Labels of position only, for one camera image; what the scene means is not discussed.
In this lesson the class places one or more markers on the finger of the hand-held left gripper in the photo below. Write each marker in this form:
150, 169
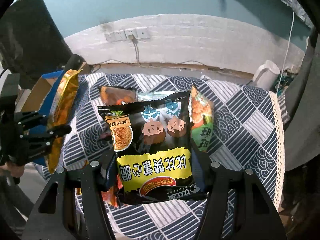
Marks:
57, 131
31, 120

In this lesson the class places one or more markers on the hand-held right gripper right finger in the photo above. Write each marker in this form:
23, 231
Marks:
200, 177

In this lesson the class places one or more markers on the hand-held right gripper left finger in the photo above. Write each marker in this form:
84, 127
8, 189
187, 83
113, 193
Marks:
108, 172

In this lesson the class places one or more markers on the blue cardboard box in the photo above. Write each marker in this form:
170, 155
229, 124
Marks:
37, 95

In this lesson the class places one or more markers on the gold snack packet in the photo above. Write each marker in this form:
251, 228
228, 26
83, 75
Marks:
65, 100

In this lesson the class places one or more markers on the black noodle snack packet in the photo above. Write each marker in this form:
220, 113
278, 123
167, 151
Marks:
155, 145

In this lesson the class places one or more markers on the green snack packet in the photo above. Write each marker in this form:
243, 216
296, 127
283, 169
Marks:
201, 120

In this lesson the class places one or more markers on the navy patterned tablecloth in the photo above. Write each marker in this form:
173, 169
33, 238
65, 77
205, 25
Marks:
240, 130

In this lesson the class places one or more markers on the dark red snack packet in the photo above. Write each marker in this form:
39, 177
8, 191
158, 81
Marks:
117, 95

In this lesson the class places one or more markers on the black cylinder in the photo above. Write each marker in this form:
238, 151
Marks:
74, 62

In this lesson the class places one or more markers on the black monitor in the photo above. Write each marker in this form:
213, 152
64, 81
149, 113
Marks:
27, 42

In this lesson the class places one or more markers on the silver snack packet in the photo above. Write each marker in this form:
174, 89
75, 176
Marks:
162, 96

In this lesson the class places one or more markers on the white kettle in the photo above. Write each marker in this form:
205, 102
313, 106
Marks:
265, 73

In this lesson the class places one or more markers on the dark green object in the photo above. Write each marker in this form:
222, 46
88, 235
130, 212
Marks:
285, 83

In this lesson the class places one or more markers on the light grey cloth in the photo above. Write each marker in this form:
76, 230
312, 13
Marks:
287, 0

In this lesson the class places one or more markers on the white wall socket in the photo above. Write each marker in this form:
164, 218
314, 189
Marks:
130, 34
143, 33
114, 36

